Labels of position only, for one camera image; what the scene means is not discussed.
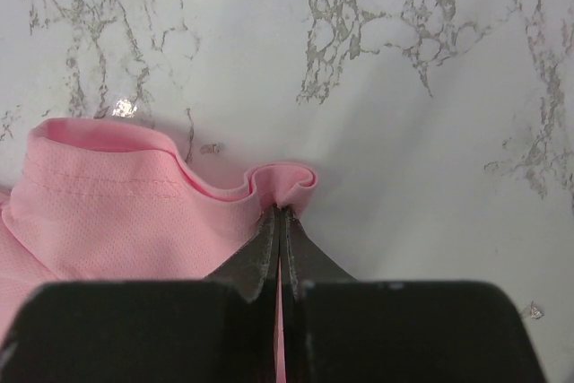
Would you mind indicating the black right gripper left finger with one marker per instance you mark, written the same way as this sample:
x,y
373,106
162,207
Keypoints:
x,y
218,329

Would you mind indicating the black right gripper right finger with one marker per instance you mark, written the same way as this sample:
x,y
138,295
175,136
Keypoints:
x,y
468,302

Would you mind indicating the pink t shirt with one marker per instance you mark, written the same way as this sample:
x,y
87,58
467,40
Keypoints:
x,y
104,201

